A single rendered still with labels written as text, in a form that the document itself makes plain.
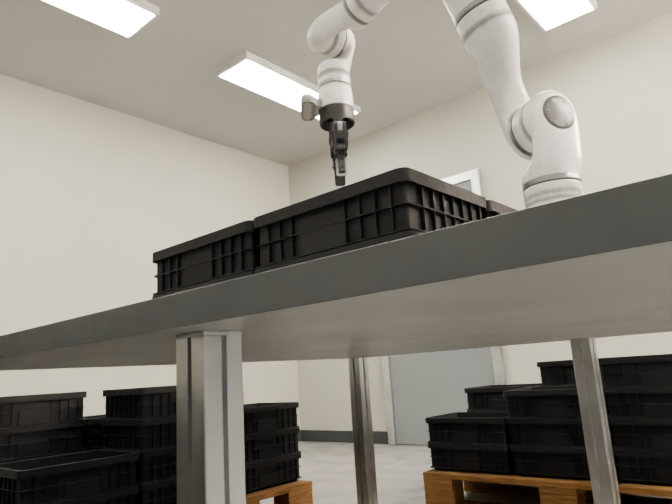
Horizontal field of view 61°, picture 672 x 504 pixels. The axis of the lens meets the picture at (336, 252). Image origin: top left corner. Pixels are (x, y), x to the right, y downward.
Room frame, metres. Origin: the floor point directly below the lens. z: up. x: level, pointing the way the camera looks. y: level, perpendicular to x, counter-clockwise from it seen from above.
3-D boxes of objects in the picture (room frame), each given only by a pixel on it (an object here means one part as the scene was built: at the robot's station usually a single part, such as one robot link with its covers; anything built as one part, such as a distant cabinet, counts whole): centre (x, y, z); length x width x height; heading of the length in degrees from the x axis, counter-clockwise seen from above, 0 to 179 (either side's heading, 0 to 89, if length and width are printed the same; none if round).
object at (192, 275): (1.40, 0.23, 0.87); 0.40 x 0.30 x 0.11; 49
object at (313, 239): (1.14, -0.07, 0.87); 0.40 x 0.30 x 0.11; 49
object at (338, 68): (1.12, -0.03, 1.27); 0.09 x 0.07 x 0.15; 131
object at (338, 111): (1.11, -0.02, 1.10); 0.08 x 0.08 x 0.09
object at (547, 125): (0.90, -0.36, 0.95); 0.09 x 0.09 x 0.17; 17
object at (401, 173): (1.14, -0.07, 0.92); 0.40 x 0.30 x 0.02; 49
